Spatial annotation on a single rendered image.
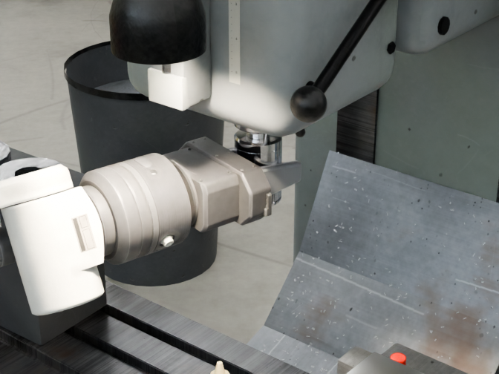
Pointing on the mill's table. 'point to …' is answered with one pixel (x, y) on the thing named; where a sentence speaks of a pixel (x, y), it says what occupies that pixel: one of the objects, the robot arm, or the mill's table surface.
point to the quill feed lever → (304, 110)
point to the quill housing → (286, 58)
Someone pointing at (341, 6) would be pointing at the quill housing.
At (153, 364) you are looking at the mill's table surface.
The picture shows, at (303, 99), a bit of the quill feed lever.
